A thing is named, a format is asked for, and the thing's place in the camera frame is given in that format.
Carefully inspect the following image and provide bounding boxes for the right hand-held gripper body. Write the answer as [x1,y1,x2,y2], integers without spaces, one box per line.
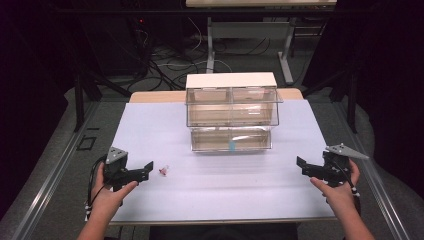
[320,143,371,188]

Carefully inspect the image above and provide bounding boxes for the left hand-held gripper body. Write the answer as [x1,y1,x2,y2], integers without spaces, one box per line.
[102,146,130,193]

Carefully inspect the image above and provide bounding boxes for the wide clear plastic drawer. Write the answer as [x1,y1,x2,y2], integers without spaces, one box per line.
[190,126,273,154]
[185,98,284,128]

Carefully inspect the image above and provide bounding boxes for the white drawer cabinet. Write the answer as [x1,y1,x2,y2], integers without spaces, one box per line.
[184,71,284,154]

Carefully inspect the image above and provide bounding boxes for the person's left hand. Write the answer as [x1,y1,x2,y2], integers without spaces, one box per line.
[91,162,139,216]

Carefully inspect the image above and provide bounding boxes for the person's right hand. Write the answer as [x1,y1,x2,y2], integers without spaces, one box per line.
[309,159,362,219]

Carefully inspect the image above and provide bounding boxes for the pale lavender table mat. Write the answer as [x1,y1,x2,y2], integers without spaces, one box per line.
[110,99,335,224]

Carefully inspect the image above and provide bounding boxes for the black metal stand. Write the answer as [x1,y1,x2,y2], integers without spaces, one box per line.
[71,59,133,133]
[299,63,361,134]

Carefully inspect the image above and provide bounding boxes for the small clear plastic drawer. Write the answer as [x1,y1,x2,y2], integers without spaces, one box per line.
[230,86,280,104]
[185,87,232,104]

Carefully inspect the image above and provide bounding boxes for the person's dark lap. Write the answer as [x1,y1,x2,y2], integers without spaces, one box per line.
[148,222,299,240]

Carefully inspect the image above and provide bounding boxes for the dark computer tower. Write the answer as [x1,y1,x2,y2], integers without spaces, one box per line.
[99,13,151,78]

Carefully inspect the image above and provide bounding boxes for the white desk with metal legs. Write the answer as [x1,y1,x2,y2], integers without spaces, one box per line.
[185,0,338,86]

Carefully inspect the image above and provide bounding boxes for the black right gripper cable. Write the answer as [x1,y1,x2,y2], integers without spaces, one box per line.
[328,159,362,198]

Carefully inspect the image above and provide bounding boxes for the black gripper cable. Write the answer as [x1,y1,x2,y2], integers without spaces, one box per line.
[84,155,108,221]
[328,159,362,198]

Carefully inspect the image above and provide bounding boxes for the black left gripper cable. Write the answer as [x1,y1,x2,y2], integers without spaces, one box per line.
[84,155,108,221]

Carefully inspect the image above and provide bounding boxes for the aluminium rail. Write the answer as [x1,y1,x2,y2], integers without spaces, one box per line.
[336,103,414,240]
[9,99,101,240]

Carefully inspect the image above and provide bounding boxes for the tangle of floor cables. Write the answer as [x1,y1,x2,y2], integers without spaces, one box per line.
[126,16,271,93]

